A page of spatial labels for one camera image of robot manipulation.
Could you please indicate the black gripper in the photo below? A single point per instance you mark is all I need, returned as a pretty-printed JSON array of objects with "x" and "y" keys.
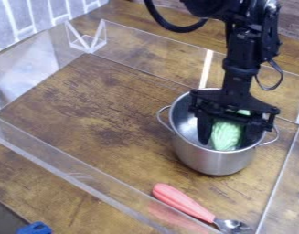
[{"x": 234, "y": 105}]

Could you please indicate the green bumpy toy gourd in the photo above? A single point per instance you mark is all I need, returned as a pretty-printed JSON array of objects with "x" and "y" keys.
[{"x": 226, "y": 135}]

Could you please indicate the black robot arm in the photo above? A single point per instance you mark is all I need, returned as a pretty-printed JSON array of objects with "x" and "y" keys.
[{"x": 253, "y": 43}]

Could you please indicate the silver metal pot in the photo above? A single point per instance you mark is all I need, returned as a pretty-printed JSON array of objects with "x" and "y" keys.
[{"x": 195, "y": 155}]

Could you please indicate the blue object at edge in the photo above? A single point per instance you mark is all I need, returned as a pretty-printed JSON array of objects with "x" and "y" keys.
[{"x": 35, "y": 228}]

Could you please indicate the clear acrylic enclosure wall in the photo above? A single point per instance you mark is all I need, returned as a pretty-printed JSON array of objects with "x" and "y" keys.
[{"x": 84, "y": 150}]

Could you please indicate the red handled metal spoon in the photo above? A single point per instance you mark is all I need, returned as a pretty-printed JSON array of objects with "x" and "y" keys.
[{"x": 179, "y": 201}]

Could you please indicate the clear acrylic triangular bracket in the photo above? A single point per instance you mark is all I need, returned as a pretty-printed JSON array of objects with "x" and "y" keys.
[{"x": 86, "y": 43}]

